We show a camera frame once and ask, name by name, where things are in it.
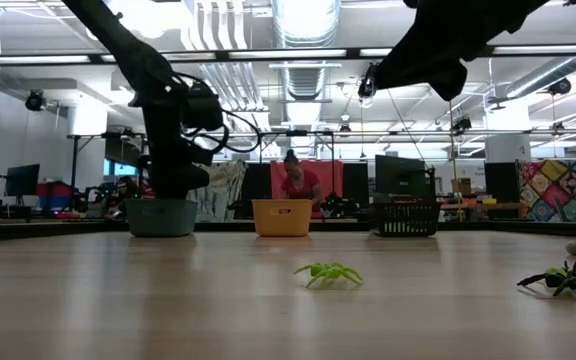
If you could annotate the yellow plastic bin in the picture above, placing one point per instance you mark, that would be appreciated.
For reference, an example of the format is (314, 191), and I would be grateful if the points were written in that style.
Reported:
(282, 222)

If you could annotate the silver ventilation duct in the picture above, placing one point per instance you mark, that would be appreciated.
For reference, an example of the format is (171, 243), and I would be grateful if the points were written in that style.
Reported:
(305, 30)

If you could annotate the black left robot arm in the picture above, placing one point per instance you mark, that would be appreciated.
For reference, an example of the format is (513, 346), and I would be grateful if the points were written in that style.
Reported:
(133, 55)

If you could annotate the red hanging cloth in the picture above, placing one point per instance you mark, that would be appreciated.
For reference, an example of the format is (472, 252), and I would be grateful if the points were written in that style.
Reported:
(330, 172)

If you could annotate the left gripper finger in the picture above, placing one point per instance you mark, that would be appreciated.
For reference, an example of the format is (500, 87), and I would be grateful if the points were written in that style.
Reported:
(164, 185)
(193, 182)

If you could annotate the black partition panel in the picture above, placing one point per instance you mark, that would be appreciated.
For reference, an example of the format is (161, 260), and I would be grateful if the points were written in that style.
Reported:
(259, 180)
(356, 182)

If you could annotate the black robot with green lights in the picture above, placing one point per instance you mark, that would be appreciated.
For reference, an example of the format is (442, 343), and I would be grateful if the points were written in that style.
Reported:
(335, 204)
(100, 194)

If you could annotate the black toy spider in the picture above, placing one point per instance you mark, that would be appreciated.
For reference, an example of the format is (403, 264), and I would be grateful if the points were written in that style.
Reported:
(568, 283)

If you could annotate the cluttered wooden desk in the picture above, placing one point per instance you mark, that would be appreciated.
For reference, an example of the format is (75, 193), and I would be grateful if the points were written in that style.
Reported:
(485, 205)

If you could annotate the person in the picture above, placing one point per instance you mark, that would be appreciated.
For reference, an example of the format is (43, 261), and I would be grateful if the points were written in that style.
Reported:
(125, 192)
(300, 186)

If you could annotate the black frame beam with lights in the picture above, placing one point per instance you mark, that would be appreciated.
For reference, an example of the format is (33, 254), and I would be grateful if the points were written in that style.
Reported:
(288, 52)

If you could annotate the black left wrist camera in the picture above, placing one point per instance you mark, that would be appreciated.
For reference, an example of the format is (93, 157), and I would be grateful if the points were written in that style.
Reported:
(203, 107)

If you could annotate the brown cardboard box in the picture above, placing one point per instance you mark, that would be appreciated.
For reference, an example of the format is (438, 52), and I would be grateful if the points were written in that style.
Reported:
(462, 187)

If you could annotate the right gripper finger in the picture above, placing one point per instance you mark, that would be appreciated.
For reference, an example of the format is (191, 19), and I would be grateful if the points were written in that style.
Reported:
(450, 82)
(408, 65)

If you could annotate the teal plastic bin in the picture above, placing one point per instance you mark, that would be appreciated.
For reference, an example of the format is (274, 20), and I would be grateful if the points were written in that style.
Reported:
(162, 217)

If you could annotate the black workstation frame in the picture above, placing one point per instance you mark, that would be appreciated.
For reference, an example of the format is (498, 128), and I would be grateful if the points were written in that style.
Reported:
(288, 133)

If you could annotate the colourful patchwork quilt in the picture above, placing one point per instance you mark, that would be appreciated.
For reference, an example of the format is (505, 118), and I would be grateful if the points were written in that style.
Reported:
(563, 190)

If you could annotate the black ceiling spotlight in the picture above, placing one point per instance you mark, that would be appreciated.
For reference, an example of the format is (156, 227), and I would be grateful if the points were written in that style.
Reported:
(463, 123)
(367, 89)
(559, 86)
(35, 101)

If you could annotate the black slotted plastic basket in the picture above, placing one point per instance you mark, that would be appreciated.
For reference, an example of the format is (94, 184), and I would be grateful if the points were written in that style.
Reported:
(407, 220)

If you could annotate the black aluminium table frame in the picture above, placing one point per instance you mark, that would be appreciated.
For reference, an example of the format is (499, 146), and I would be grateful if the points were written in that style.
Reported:
(68, 229)

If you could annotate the white patterned hanging cloth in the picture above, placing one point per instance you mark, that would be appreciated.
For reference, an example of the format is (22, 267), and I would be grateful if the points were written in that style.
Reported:
(225, 187)

